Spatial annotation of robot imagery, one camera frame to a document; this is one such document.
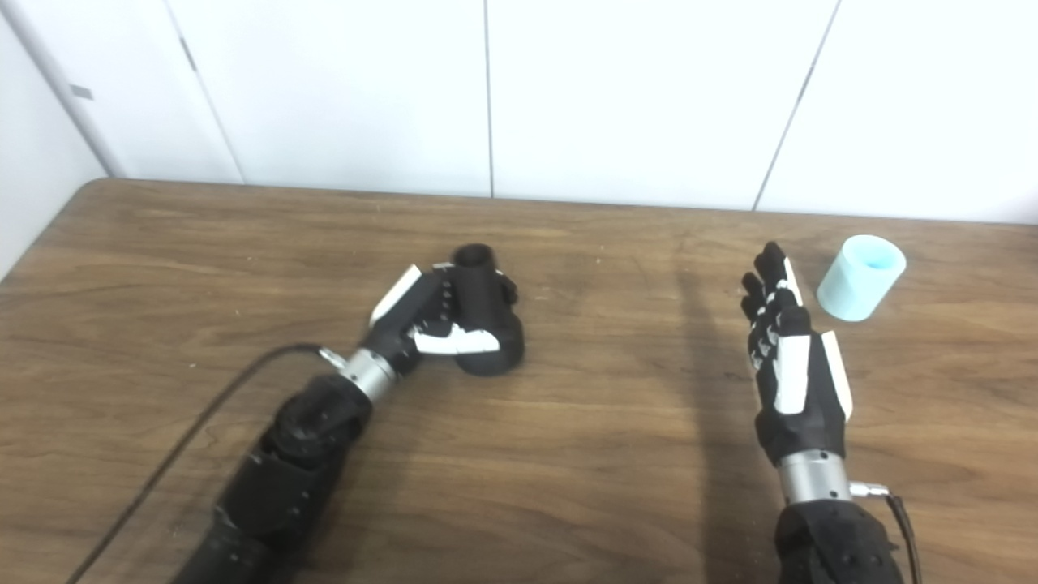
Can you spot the white corner post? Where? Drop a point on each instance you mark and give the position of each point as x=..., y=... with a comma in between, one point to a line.
x=87, y=130

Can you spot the black and white right hand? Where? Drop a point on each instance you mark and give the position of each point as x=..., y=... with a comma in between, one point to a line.
x=799, y=389

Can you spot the black and white left hand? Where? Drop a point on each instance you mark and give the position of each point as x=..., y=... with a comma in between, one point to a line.
x=413, y=324

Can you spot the small grey wall tag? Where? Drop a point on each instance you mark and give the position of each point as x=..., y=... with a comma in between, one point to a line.
x=81, y=92

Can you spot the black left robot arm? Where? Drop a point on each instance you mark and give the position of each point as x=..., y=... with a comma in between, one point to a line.
x=284, y=478

